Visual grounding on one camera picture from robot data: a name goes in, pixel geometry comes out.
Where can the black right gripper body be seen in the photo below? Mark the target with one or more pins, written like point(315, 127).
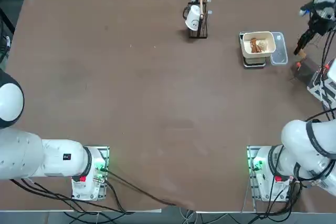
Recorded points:
point(321, 24)

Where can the beige round bread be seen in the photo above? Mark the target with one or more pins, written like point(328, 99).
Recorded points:
point(263, 45)

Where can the brown pretzel bread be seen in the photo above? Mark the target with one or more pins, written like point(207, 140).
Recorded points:
point(254, 47)

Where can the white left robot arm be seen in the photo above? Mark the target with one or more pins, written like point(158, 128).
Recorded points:
point(57, 158)

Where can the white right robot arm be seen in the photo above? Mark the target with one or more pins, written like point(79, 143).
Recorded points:
point(296, 155)

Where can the silver digital kitchen scale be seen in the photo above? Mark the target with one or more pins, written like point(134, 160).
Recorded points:
point(253, 64)

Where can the clear plastic lid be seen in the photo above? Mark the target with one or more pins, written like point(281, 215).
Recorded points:
point(279, 56)

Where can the cream rectangular container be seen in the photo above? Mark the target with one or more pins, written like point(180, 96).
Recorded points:
point(270, 39)

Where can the white smiley mug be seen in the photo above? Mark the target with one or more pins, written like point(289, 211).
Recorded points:
point(193, 16)

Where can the white three-layer storage frame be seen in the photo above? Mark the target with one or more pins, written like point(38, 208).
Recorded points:
point(333, 73)

